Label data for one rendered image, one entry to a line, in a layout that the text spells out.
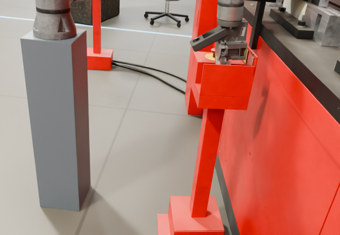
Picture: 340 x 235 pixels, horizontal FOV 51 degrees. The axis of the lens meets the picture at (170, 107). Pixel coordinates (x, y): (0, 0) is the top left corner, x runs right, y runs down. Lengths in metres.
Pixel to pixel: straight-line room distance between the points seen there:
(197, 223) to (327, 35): 0.85
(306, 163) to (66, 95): 0.85
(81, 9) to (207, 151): 3.29
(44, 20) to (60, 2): 0.08
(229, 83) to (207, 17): 1.15
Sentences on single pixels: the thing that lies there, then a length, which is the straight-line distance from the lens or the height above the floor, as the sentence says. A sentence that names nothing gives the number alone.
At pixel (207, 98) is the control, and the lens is 1.10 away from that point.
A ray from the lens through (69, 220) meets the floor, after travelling 1.65.
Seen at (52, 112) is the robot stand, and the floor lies 0.50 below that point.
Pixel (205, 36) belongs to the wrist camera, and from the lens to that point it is 1.07.
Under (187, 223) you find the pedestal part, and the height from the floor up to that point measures 0.12.
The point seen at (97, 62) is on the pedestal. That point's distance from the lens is 3.05.
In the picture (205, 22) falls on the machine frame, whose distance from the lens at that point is 2.21.
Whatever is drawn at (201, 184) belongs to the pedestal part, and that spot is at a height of 0.30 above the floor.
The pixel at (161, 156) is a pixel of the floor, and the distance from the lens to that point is 2.00.
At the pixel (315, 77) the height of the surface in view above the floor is 0.87.
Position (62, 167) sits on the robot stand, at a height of 0.24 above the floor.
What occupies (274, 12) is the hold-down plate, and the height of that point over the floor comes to 0.90.
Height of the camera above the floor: 1.18
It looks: 28 degrees down
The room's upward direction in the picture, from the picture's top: 5 degrees clockwise
